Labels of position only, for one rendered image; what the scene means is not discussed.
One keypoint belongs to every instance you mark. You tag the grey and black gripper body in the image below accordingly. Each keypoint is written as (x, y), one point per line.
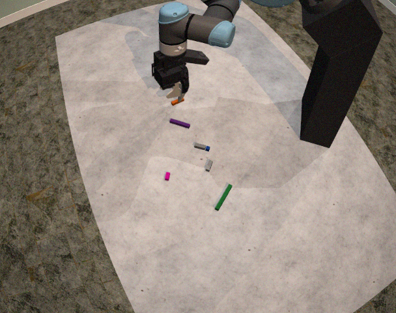
(168, 72)

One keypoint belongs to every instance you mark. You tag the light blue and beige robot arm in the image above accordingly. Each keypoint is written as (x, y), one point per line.
(215, 27)

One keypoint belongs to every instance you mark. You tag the green rod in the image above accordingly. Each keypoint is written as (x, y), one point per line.
(223, 197)

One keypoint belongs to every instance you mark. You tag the orange rod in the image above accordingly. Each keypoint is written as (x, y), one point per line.
(176, 102)

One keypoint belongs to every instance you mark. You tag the purple rod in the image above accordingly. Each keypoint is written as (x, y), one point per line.
(179, 123)

